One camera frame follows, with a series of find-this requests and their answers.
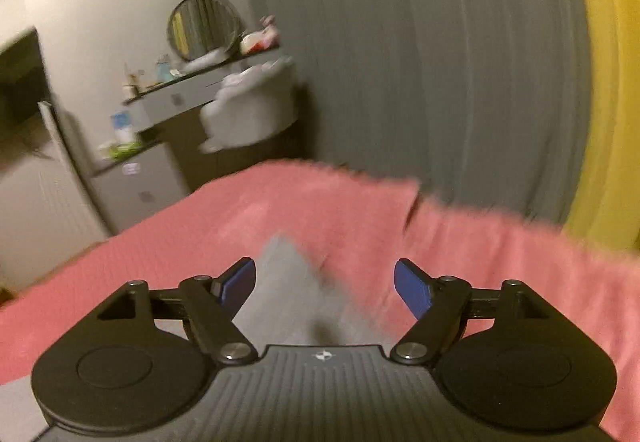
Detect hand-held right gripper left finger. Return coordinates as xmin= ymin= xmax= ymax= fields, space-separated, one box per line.
xmin=97 ymin=258 xmax=258 ymax=365

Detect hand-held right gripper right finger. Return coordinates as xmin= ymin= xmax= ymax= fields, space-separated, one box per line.
xmin=390 ymin=258 xmax=546 ymax=365

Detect grey pants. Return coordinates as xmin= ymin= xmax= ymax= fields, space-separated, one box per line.
xmin=0 ymin=234 xmax=398 ymax=442

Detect pink ribbed blanket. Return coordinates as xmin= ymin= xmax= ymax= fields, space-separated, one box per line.
xmin=0 ymin=161 xmax=640 ymax=442

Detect grey nightstand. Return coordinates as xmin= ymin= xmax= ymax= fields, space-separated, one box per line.
xmin=92 ymin=142 xmax=190 ymax=233

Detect green packet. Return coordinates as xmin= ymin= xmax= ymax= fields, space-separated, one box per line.
xmin=99 ymin=142 xmax=144 ymax=161

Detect grey upholstered chair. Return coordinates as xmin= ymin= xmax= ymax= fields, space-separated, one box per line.
xmin=200 ymin=59 xmax=299 ymax=153

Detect grey vanity desk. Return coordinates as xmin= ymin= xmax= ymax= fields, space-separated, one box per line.
xmin=122 ymin=52 xmax=296 ymax=135

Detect white tower fan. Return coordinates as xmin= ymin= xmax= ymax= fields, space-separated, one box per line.
xmin=37 ymin=100 xmax=111 ymax=243

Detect grey curtain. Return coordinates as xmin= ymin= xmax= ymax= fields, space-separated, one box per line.
xmin=227 ymin=0 xmax=593 ymax=227

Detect white bottle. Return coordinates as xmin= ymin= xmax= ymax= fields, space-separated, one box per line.
xmin=122 ymin=64 xmax=146 ymax=101

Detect white tissue pack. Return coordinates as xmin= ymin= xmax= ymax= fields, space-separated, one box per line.
xmin=182 ymin=49 xmax=232 ymax=72

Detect round vanity mirror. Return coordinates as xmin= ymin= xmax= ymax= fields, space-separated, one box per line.
xmin=166 ymin=0 xmax=241 ymax=62

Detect yellow curtain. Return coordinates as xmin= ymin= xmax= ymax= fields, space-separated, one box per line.
xmin=565 ymin=0 xmax=640 ymax=253

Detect wall-mounted television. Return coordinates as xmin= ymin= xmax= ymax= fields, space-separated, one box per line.
xmin=0 ymin=26 xmax=47 ymax=125

